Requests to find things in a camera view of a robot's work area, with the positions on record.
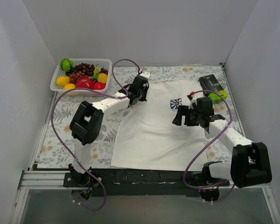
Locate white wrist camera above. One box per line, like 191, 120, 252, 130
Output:
139, 71, 151, 79
187, 92, 199, 109

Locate yellow toy lemon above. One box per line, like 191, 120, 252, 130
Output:
56, 76, 70, 86
63, 83, 76, 90
97, 73, 108, 84

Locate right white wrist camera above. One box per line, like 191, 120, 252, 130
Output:
187, 92, 199, 109

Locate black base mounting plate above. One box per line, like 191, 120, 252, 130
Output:
63, 168, 231, 196

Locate toy watermelon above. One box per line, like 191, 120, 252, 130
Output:
59, 58, 73, 72

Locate white plastic fruit basket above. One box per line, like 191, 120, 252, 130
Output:
50, 58, 112, 96

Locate aluminium frame rail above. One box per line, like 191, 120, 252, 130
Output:
9, 62, 280, 224

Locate floral table mat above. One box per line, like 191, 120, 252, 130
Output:
35, 65, 244, 169

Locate black green product box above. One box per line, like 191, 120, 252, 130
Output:
198, 74, 228, 104

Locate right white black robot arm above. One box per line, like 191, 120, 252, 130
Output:
172, 95, 272, 188

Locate yellow toy lemon right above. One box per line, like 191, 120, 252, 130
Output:
97, 73, 108, 84

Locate yellow toy lemon front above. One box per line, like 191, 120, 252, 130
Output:
63, 83, 76, 90

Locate white t-shirt with flower print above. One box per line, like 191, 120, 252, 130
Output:
111, 80, 205, 171

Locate dark purple grape bunch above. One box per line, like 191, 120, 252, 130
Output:
71, 63, 96, 76

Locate yellow toy lemon left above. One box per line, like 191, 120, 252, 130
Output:
56, 76, 70, 86

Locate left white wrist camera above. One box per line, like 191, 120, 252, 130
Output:
139, 71, 151, 79

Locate red grape bunch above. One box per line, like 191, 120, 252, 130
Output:
69, 72, 86, 84

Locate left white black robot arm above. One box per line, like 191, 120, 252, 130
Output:
69, 75, 149, 187

